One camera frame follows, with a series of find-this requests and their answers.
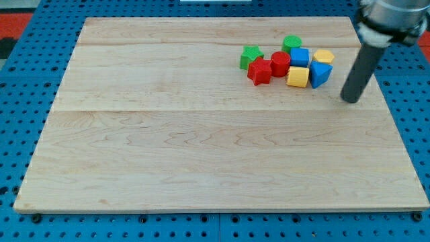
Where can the yellow hexagon block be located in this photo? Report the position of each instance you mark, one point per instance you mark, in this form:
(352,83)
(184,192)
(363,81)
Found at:
(323,56)

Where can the light wooden board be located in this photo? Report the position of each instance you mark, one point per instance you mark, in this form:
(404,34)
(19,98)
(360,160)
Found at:
(154,115)

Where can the red star block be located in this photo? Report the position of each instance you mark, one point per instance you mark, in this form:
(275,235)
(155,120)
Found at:
(259,71)

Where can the green star block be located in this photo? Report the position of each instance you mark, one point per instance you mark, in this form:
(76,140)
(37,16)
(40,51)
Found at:
(248,55)

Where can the red cylinder block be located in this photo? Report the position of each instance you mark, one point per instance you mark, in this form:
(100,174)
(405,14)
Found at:
(280,63)

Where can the yellow pentagon block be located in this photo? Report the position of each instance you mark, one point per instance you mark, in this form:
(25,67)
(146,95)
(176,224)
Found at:
(297,76)

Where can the blue cube block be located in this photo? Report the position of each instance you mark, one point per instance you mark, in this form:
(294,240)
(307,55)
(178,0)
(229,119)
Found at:
(299,57)

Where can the green cylinder block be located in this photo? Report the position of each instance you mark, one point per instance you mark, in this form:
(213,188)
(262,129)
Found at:
(290,42)

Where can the blue triangle block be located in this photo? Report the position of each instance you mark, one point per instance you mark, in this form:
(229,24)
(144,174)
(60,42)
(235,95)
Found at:
(319,73)

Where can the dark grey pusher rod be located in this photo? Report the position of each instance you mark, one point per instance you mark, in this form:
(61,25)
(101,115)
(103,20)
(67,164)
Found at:
(361,71)

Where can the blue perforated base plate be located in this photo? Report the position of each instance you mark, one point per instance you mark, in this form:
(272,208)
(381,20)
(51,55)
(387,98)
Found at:
(29,81)

